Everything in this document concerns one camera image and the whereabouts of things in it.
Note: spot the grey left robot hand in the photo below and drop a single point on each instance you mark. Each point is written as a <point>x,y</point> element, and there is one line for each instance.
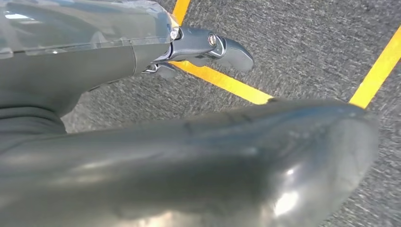
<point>156,172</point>

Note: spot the yellow floor tape square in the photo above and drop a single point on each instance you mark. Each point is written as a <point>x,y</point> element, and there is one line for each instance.
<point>225,82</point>

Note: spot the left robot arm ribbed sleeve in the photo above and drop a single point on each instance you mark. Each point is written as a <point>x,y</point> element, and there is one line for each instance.
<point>25,128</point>

